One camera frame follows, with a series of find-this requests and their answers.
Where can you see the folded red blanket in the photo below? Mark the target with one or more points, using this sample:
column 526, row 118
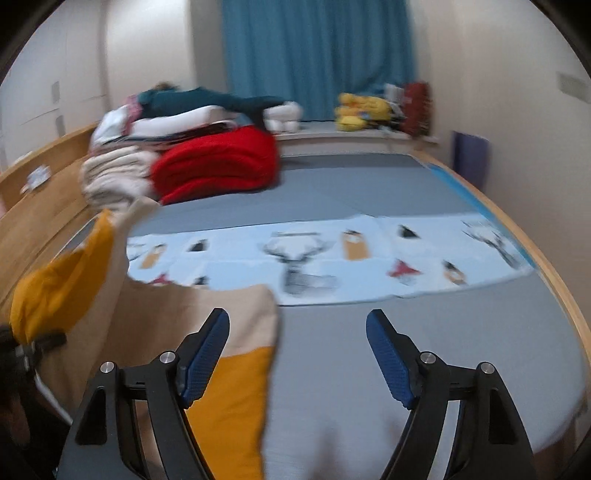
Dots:
column 217, row 166

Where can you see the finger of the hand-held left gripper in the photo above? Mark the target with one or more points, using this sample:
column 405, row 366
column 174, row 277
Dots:
column 48, row 344

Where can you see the folded cream blanket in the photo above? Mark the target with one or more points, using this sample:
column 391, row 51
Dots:
column 115, row 177

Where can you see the folded patterned clothes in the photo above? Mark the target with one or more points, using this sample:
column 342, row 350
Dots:
column 115, row 131

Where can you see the yellow plush toy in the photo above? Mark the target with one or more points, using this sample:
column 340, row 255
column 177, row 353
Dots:
column 348, row 122
column 376, row 110
column 350, row 99

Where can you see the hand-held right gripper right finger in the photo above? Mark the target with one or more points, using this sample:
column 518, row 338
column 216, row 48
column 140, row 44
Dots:
column 388, row 364

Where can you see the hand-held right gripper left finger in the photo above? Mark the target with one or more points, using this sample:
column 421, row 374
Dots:
column 207, row 360

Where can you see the white paper tag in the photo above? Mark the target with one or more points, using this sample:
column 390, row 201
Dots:
column 37, row 179

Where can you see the white window ledge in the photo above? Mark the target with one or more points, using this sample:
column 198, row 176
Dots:
column 323, row 131

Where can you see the beige and yellow jacket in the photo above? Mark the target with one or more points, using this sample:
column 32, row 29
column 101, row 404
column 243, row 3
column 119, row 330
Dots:
column 152, row 314

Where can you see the teal plush toy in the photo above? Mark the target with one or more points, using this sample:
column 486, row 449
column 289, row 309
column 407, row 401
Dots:
column 194, row 98

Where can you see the purple mat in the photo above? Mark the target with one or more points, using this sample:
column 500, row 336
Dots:
column 470, row 159

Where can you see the blue curtain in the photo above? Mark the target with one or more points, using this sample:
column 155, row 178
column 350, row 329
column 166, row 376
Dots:
column 318, row 50

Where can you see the white plush toy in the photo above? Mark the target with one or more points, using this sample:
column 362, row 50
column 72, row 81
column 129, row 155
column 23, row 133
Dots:
column 284, row 117

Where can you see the dark red bag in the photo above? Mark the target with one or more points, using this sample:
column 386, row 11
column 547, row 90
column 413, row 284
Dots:
column 417, row 108

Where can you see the deer printed bed sheet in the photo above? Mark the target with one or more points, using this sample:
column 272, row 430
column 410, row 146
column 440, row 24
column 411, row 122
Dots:
column 369, row 277

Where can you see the wooden bed frame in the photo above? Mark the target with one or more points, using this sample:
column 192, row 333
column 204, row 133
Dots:
column 41, row 217

